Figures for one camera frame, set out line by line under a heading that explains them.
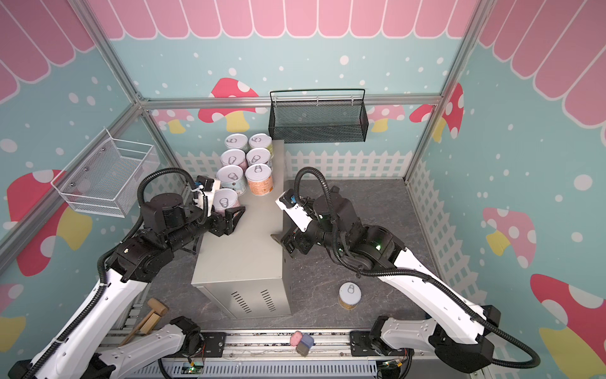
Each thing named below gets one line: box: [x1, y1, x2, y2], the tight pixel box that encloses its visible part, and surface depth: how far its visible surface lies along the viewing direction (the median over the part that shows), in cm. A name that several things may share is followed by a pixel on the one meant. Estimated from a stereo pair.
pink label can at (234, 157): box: [220, 148, 249, 172], surface depth 72 cm
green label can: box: [248, 132, 273, 150], surface depth 77 cm
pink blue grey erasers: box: [289, 330, 315, 358], surface depth 76 cm
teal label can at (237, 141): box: [224, 132, 249, 153], surface depth 77 cm
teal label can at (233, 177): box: [216, 164, 248, 197], surface depth 68 cm
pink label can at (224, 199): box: [213, 187, 241, 215], surface depth 61 cm
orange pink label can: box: [244, 163, 274, 197], surface depth 69 cm
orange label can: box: [338, 281, 363, 310], surface depth 81 cm
